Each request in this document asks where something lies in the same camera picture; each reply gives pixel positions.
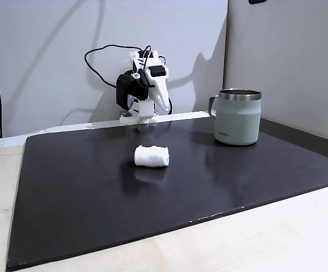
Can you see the black wall fixture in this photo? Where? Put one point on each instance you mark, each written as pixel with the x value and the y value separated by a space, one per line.
pixel 257 1

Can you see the pale green steel-rimmed mug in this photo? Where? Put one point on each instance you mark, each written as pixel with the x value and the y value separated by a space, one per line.
pixel 237 122

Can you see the black camera box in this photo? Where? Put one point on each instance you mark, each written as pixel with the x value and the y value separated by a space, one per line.
pixel 130 88

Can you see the white gauze roll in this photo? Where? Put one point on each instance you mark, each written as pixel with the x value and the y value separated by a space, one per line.
pixel 151 156

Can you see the black table mat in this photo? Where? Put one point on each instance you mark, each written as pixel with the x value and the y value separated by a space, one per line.
pixel 96 198

